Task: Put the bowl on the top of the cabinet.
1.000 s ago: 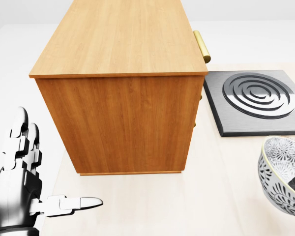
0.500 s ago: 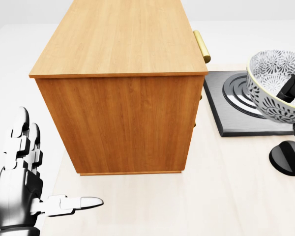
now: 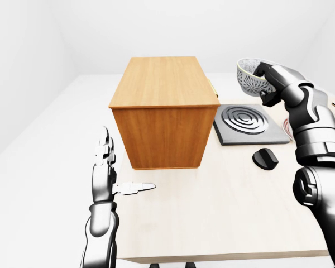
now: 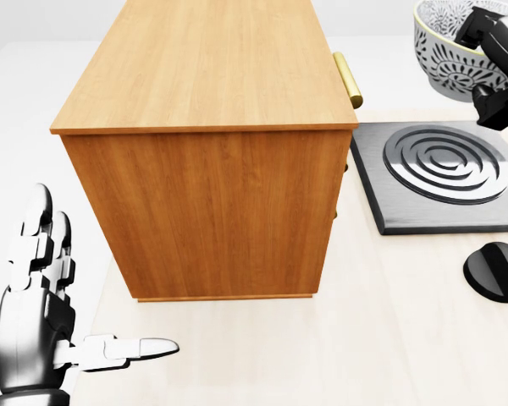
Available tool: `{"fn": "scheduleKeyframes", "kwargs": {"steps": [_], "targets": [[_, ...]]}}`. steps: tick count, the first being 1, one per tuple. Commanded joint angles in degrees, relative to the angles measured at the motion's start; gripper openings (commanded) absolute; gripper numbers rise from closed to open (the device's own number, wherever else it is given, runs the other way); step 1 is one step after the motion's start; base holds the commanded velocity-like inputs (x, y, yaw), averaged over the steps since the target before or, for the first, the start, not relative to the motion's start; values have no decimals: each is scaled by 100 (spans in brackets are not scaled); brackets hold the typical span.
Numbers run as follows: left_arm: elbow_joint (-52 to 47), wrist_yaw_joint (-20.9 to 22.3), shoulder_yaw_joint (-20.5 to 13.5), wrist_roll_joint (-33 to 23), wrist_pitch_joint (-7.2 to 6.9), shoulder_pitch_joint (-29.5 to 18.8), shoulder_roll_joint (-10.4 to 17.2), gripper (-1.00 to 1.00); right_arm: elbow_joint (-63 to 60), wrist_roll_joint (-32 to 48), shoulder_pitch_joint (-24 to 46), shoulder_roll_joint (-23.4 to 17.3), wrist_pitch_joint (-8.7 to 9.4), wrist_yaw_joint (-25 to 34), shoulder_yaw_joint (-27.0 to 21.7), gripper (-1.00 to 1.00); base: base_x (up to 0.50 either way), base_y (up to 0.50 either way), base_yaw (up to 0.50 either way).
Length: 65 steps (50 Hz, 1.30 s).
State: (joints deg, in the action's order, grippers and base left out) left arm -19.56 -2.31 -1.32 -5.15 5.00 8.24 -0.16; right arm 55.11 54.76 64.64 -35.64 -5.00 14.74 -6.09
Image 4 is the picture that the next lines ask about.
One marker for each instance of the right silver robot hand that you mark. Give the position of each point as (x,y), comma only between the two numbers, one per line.
(501,46)

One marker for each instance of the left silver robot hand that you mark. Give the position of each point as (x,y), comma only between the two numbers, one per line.
(23,338)

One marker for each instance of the black white patterned bowl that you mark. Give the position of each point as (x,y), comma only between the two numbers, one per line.
(446,63)

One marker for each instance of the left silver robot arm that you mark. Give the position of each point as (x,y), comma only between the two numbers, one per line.
(25,398)

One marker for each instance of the wooden cabinet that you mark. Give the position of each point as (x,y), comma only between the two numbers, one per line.
(207,139)

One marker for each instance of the flat dark stove plate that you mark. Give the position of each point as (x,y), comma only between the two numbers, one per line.
(440,177)

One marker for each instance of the round black knob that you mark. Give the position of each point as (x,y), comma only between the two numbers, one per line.
(493,270)

